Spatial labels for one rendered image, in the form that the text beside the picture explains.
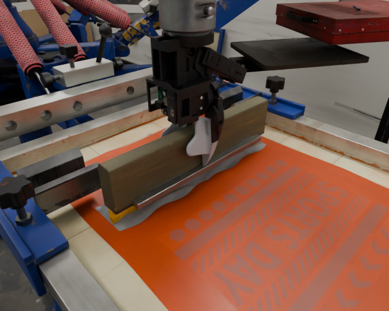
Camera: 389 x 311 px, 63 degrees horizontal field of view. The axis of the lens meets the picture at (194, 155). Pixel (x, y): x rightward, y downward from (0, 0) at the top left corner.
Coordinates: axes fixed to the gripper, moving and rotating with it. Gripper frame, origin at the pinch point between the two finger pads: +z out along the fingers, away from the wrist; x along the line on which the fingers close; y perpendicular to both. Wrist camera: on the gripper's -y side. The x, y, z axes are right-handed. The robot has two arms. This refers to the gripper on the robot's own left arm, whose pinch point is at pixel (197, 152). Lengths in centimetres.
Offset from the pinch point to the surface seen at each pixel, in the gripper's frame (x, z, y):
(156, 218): 3.6, 4.9, 12.3
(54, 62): -57, -4, -1
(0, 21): -65, -15, 8
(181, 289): 15.2, 5.0, 17.7
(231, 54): -157, 47, -200
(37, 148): -23.3, 1.5, 18.7
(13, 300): -84, 100, 31
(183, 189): 1.7, 4.4, 5.0
